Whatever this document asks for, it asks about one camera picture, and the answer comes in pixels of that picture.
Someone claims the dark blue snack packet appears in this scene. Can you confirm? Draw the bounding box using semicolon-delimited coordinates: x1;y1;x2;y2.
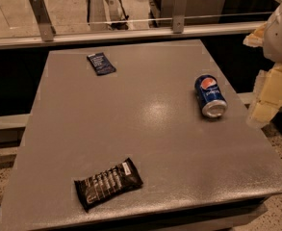
87;53;116;76

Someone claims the blue pepsi can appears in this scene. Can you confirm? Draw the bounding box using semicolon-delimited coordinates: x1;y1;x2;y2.
194;74;227;118

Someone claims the left metal railing bracket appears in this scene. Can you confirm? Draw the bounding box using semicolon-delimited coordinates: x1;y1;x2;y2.
29;0;56;41

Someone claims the right metal railing bracket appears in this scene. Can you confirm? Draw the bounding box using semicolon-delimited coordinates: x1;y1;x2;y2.
172;0;187;34

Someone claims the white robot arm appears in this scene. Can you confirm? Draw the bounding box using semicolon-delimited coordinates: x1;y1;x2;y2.
244;3;282;128

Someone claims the metal railing bracket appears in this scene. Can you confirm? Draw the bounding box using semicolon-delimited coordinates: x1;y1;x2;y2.
172;0;187;34
29;0;56;41

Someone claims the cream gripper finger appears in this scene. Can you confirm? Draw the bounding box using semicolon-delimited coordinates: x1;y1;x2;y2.
246;70;278;128
243;23;266;47

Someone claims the black snack bar wrapper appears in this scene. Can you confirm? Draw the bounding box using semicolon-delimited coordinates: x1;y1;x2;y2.
74;158;143;211

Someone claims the metal railing base beam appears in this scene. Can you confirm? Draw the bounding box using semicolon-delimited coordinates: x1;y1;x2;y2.
0;21;264;50

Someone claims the glass railing panel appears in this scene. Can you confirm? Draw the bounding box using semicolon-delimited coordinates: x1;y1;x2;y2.
0;0;276;39

